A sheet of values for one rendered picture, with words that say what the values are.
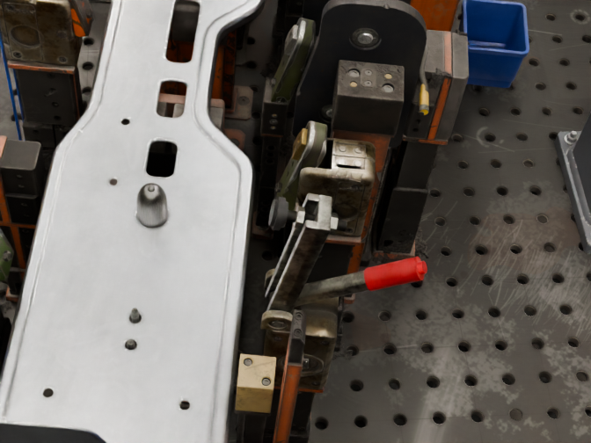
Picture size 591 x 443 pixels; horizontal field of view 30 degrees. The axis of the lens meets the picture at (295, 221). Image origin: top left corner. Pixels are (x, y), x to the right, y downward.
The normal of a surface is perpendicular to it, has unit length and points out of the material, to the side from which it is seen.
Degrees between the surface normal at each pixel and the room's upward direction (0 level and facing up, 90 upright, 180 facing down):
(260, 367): 0
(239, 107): 0
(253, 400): 90
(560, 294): 0
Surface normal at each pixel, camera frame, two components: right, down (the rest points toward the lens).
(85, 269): 0.08, -0.56
